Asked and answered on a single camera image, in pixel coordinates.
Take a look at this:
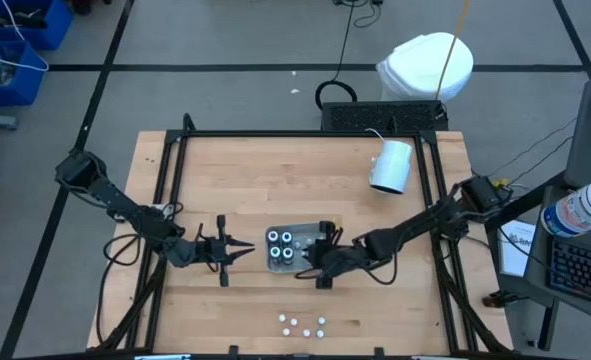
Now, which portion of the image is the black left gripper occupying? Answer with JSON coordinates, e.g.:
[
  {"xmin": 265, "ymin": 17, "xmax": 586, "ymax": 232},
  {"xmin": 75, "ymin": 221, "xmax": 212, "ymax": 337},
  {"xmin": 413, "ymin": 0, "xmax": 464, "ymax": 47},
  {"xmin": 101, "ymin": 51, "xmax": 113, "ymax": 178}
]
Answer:
[{"xmin": 194, "ymin": 214, "xmax": 256, "ymax": 289}]

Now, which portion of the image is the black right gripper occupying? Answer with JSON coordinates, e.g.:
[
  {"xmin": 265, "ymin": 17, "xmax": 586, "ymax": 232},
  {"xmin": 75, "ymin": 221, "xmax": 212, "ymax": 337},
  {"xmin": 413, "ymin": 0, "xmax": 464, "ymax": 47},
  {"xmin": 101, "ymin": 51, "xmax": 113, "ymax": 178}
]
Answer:
[{"xmin": 302, "ymin": 219, "xmax": 349, "ymax": 291}]

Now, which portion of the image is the black coiled floor cable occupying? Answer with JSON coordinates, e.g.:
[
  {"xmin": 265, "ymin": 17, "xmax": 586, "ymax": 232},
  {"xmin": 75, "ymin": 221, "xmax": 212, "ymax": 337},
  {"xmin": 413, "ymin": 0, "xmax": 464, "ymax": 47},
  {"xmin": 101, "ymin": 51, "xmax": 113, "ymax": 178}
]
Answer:
[{"xmin": 314, "ymin": 0, "xmax": 359, "ymax": 112}]

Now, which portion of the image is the blue storage bin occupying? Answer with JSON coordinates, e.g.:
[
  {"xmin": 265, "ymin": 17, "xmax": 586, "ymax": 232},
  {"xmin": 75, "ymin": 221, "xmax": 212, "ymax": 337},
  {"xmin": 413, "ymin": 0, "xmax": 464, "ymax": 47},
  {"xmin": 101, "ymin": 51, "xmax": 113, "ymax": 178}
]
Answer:
[
  {"xmin": 0, "ymin": 0, "xmax": 74, "ymax": 51},
  {"xmin": 0, "ymin": 40, "xmax": 47, "ymax": 109}
]

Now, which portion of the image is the black aluminium rig frame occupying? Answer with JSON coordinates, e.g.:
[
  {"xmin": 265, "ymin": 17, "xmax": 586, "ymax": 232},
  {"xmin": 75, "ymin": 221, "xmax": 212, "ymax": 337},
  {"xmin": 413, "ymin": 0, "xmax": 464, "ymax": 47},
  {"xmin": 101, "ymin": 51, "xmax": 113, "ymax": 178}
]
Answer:
[{"xmin": 88, "ymin": 112, "xmax": 515, "ymax": 360}]

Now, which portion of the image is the white bagged trash bin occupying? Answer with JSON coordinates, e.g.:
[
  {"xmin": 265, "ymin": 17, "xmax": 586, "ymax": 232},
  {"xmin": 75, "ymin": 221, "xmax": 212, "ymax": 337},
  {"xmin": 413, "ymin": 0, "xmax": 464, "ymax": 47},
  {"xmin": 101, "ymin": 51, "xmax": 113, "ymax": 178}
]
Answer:
[{"xmin": 376, "ymin": 32, "xmax": 475, "ymax": 104}]

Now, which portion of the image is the dark computer desk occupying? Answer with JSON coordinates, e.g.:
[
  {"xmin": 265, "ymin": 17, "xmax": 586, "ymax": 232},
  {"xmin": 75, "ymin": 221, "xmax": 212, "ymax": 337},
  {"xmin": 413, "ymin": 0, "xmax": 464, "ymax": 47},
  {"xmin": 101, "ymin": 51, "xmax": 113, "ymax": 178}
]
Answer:
[{"xmin": 522, "ymin": 78, "xmax": 591, "ymax": 329}]

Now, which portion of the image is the black mesh computer case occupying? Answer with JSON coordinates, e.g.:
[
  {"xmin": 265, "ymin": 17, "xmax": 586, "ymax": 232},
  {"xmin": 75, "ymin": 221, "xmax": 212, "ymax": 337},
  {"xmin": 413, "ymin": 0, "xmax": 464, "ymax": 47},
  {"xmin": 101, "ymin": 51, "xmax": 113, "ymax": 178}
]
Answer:
[{"xmin": 320, "ymin": 100, "xmax": 449, "ymax": 132}]

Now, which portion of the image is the black floor power adapter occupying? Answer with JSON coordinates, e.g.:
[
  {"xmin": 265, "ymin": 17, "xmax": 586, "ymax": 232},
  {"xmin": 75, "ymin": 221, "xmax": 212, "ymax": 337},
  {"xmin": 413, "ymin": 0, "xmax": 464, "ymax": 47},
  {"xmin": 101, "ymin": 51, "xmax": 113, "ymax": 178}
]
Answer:
[{"xmin": 482, "ymin": 289, "xmax": 530, "ymax": 309}]

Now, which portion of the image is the yellow hanging cable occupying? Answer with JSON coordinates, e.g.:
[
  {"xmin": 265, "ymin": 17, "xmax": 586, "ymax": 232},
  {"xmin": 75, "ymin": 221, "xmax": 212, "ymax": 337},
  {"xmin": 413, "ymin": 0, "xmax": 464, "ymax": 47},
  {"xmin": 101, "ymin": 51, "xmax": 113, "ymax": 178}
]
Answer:
[{"xmin": 434, "ymin": 0, "xmax": 472, "ymax": 101}]

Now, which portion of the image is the white wipes canister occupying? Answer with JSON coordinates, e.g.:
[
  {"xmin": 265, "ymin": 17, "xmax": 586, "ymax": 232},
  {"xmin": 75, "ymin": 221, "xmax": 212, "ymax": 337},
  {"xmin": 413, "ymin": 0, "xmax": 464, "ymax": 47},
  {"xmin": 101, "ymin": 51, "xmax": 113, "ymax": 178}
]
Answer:
[{"xmin": 540, "ymin": 177, "xmax": 591, "ymax": 239}]

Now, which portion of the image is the black backlit keyboard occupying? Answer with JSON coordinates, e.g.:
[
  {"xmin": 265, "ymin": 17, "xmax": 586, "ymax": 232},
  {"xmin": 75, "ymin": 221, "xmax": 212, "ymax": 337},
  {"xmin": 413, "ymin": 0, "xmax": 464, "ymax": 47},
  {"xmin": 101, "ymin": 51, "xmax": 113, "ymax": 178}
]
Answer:
[{"xmin": 548, "ymin": 237, "xmax": 591, "ymax": 307}]

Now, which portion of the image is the white printed paper sheet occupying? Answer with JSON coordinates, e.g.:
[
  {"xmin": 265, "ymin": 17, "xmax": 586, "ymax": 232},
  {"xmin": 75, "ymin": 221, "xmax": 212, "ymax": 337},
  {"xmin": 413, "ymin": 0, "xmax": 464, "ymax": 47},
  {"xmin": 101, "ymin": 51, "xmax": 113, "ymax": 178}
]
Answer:
[{"xmin": 498, "ymin": 219, "xmax": 538, "ymax": 278}]

